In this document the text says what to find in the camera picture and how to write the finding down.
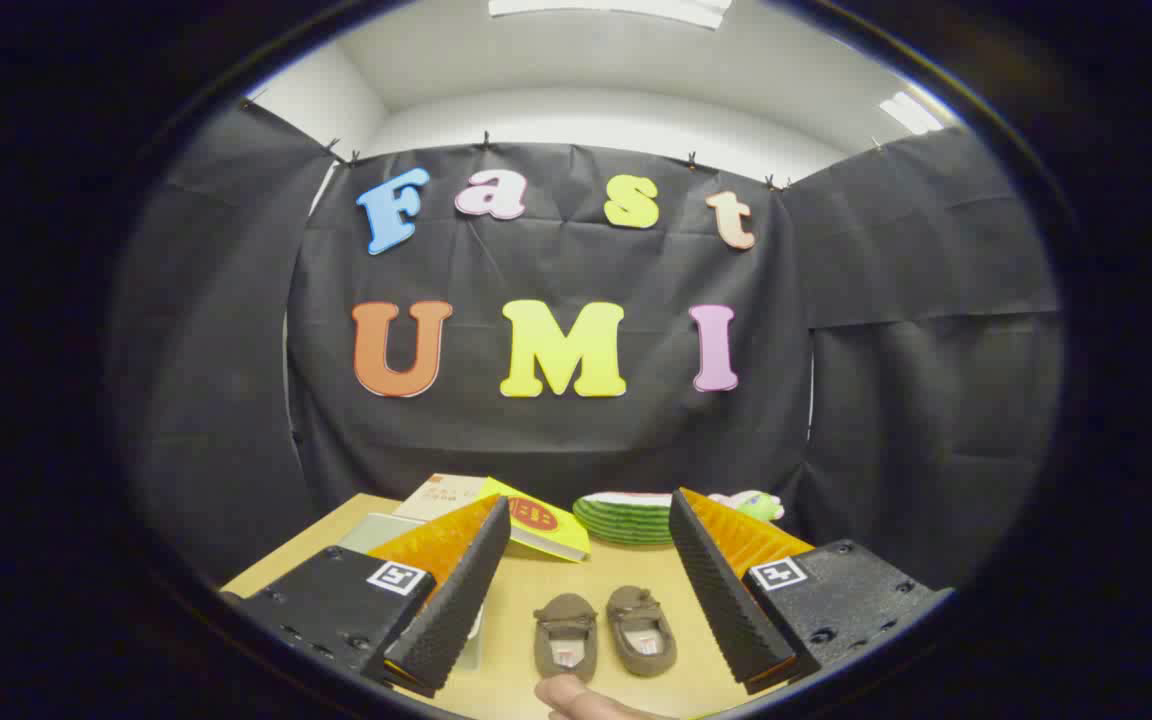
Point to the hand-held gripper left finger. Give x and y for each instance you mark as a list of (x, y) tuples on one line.
[(456, 600)]

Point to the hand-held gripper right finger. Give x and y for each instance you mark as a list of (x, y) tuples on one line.
[(721, 590)]

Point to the brown fuzzy shoe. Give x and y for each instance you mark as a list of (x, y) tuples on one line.
[(566, 625), (641, 625)]

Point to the white fabric storage box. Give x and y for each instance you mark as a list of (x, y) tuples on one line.
[(381, 530)]

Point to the pink and green plush toy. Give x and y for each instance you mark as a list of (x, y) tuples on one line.
[(758, 506)]

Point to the beige book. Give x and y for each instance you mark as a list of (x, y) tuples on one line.
[(441, 495)]

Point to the watermelon slice plush toy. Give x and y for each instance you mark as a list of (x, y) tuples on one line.
[(621, 520)]

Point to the yellow book with red circle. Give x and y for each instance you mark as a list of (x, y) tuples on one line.
[(551, 522)]

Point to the black backdrop cloth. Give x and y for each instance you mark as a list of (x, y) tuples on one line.
[(556, 450)]

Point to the small ceiling light panel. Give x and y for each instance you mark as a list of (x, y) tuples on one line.
[(911, 113)]

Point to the long ceiling light panel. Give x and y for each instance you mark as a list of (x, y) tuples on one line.
[(616, 10)]

